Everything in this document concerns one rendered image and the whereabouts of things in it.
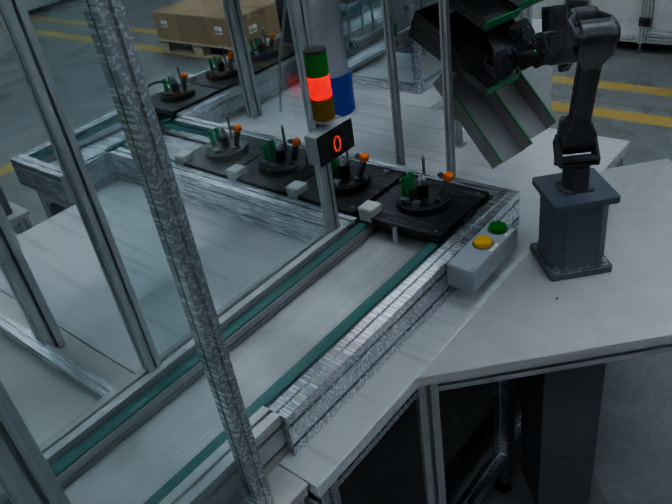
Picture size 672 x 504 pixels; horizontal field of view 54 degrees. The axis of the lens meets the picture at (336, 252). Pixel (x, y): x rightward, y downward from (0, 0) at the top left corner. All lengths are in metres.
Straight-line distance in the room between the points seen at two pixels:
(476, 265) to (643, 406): 1.21
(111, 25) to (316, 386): 0.75
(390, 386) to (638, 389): 1.40
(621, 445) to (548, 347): 1.03
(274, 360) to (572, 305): 0.66
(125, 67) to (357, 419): 0.81
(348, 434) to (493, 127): 0.97
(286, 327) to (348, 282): 0.20
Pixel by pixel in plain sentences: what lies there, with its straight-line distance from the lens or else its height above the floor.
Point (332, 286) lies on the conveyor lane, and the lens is 1.55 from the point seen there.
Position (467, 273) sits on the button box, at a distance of 1.48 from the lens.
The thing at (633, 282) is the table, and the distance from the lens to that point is 1.64.
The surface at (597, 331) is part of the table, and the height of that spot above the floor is 0.86.
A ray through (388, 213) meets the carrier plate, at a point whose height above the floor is 0.97.
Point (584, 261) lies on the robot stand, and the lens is 1.63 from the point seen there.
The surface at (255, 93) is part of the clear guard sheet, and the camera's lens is 1.40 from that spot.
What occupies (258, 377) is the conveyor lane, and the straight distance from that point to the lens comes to 1.36.
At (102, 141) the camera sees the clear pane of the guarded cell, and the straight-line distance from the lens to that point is 0.78.
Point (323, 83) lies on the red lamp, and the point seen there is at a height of 1.35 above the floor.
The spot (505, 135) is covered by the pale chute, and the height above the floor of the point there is 1.03.
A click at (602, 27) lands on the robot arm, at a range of 1.37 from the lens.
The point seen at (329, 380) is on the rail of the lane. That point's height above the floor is 0.95.
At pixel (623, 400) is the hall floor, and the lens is 2.57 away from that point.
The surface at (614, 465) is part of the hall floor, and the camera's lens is 2.38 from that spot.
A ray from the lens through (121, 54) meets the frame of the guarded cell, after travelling 0.76.
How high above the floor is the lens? 1.83
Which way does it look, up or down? 33 degrees down
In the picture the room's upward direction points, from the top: 9 degrees counter-clockwise
